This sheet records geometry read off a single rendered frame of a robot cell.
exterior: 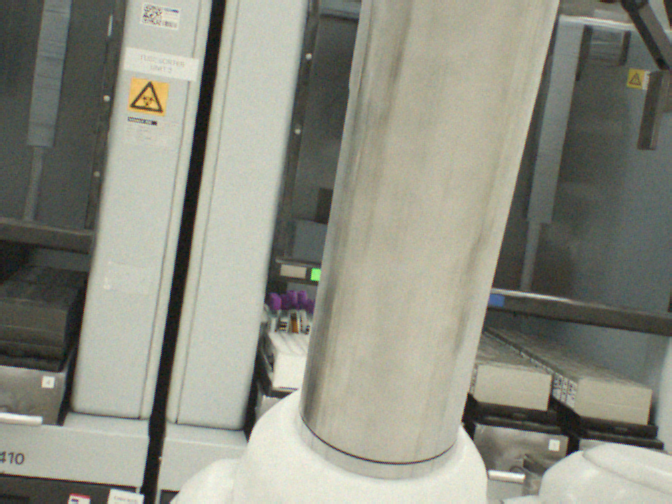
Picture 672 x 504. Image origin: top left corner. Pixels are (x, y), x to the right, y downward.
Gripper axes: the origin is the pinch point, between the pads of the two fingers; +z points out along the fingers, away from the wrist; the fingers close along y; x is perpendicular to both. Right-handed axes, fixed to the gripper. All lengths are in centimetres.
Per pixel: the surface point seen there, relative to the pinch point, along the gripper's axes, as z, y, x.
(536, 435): 40, 22, 66
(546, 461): 38, 16, 40
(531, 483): 41, 15, 41
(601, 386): 33, 33, 74
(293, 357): 34, -13, 70
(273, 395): 39, -15, 66
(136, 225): 19, -37, 75
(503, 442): 42, 18, 66
